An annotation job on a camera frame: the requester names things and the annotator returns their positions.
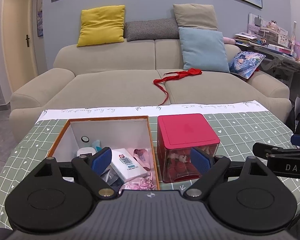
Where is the grey textured cushion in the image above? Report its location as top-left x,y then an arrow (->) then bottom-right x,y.
125,18 -> 179,42

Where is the pink fabric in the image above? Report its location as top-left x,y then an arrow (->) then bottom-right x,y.
119,148 -> 155,191

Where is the yellow cushion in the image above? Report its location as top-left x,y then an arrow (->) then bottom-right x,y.
77,5 -> 126,47

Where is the cluttered white desk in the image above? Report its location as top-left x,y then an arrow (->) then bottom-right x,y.
234,13 -> 300,99

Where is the light blue cushion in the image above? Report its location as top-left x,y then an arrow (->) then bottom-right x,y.
179,27 -> 230,73

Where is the anime print pillow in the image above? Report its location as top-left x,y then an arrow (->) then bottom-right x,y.
229,51 -> 266,80

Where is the red lidded clear box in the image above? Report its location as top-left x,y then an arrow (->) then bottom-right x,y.
157,113 -> 220,183

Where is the beige cushion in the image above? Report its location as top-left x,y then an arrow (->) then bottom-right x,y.
173,3 -> 218,30

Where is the grey cloth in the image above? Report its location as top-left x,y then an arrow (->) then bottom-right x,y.
101,168 -> 123,187

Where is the beige sofa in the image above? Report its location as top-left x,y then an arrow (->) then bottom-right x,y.
10,40 -> 292,141

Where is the white tissue pack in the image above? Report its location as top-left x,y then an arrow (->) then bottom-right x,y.
110,148 -> 148,183

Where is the blue wall poster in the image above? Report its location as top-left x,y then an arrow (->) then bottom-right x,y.
37,0 -> 43,37

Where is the red ribbon cloth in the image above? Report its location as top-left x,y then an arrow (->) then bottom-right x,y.
153,68 -> 203,106

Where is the cream door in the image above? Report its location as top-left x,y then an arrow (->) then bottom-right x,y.
1,0 -> 38,92

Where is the orange rimmed white box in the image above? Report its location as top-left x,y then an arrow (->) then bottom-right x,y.
47,116 -> 160,190

